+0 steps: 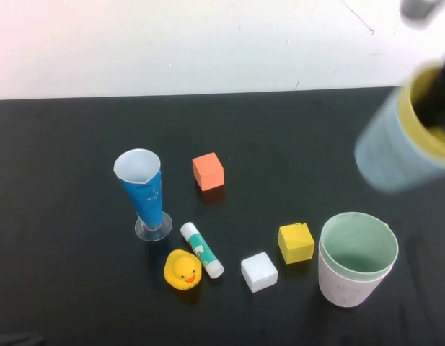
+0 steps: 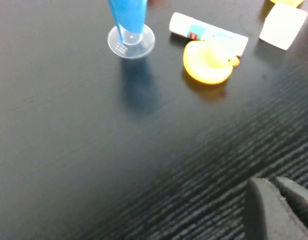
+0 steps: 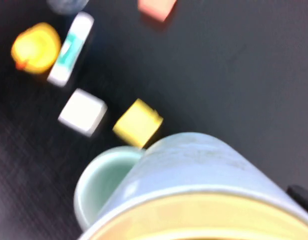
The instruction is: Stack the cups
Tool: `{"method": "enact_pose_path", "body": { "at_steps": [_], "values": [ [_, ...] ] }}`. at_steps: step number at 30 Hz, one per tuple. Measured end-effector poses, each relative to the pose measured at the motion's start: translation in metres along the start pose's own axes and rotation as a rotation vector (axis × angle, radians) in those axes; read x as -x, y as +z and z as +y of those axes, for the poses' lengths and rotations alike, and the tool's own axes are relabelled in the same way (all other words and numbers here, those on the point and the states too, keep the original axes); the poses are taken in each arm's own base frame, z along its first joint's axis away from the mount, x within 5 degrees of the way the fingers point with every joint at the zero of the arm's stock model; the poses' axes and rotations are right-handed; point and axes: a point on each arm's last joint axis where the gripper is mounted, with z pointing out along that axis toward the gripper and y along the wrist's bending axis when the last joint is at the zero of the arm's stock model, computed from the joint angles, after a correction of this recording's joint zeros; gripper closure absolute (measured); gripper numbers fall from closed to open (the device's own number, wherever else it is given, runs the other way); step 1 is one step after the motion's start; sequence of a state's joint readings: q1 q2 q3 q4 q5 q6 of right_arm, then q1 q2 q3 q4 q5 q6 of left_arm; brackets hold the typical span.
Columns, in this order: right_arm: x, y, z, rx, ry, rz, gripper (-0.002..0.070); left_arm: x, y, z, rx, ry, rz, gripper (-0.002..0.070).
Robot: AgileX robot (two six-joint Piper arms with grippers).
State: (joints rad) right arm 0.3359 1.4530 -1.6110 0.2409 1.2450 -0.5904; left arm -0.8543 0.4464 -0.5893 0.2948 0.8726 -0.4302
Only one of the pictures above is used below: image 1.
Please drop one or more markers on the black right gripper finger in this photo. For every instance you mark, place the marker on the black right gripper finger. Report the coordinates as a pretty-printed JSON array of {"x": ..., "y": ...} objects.
[{"x": 433, "y": 104}]

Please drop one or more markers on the yellow plastic cup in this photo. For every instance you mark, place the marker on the yellow plastic cup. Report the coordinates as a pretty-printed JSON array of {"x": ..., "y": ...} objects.
[{"x": 420, "y": 135}]

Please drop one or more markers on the light blue plastic cup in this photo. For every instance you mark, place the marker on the light blue plastic cup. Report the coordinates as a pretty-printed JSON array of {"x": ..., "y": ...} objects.
[{"x": 384, "y": 158}]

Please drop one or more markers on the green plastic cup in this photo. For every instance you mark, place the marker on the green plastic cup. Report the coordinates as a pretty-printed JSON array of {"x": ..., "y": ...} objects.
[{"x": 359, "y": 248}]

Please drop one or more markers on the pink plastic cup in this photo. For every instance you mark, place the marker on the pink plastic cup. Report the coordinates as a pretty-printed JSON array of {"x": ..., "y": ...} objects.
[{"x": 344, "y": 288}]

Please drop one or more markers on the orange foam cube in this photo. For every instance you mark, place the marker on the orange foam cube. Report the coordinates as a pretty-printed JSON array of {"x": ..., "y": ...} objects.
[{"x": 207, "y": 171}]

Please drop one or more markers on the white foam cube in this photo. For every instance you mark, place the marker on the white foam cube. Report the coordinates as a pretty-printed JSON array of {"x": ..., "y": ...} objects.
[{"x": 260, "y": 272}]

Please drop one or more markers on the white green glue stick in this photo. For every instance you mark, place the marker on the white green glue stick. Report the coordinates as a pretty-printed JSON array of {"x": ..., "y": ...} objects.
[{"x": 202, "y": 250}]

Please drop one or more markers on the yellow rubber duck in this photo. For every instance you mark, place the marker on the yellow rubber duck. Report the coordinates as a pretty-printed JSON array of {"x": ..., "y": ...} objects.
[{"x": 182, "y": 270}]

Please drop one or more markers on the blue paper-wrapped tall glass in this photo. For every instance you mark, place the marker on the blue paper-wrapped tall glass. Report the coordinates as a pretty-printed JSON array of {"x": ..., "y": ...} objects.
[{"x": 143, "y": 194}]

